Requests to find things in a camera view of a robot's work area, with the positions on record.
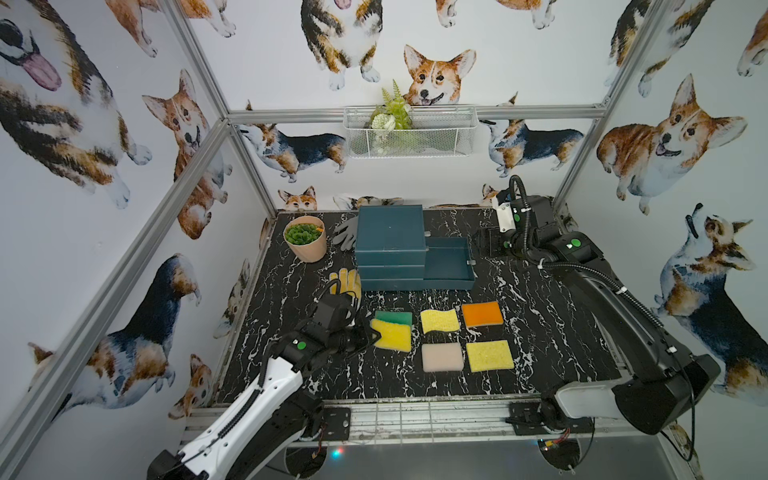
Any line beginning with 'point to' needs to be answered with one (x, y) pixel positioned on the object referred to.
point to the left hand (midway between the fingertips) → (386, 332)
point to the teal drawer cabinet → (391, 248)
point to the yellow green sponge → (435, 320)
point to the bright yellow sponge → (394, 336)
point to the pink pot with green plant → (307, 239)
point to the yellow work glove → (349, 281)
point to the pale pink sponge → (442, 357)
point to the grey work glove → (346, 233)
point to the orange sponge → (482, 314)
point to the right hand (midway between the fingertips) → (482, 233)
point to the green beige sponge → (401, 317)
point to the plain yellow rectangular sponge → (489, 356)
